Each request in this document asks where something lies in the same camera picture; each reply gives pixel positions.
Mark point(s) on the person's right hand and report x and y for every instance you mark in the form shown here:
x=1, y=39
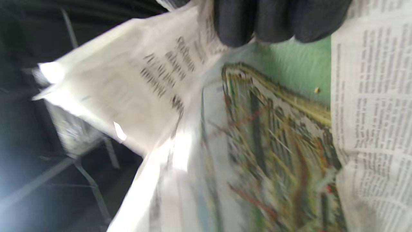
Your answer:
x=276, y=19

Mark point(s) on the printed newspaper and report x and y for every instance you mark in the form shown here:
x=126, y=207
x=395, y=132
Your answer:
x=128, y=96

